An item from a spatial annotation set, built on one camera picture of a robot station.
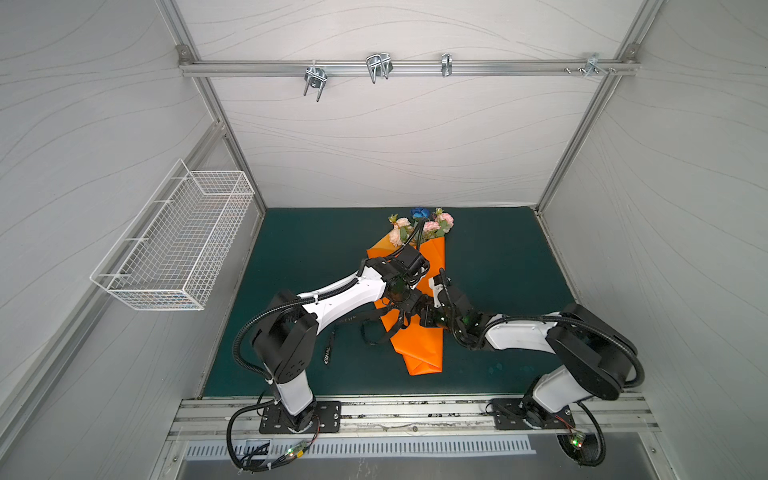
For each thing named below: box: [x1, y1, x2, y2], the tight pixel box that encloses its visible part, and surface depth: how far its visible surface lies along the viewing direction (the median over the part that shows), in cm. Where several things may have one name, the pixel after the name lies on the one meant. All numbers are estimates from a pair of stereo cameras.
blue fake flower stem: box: [411, 207, 430, 219], surface depth 111 cm
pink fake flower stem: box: [423, 207, 454, 241], surface depth 110 cm
